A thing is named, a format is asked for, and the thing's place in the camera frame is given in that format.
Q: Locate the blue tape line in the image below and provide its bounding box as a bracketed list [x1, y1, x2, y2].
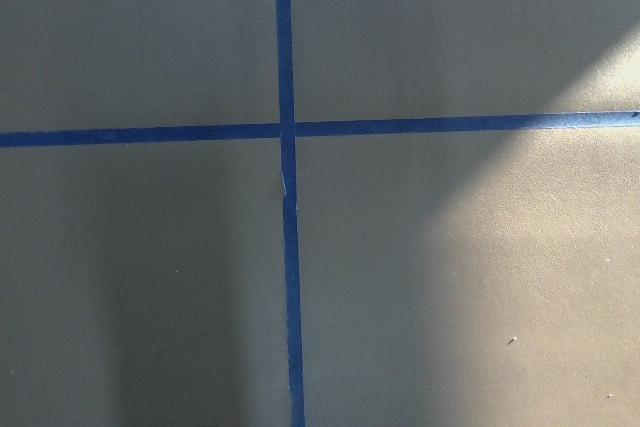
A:
[273, 0, 307, 427]
[0, 110, 640, 150]

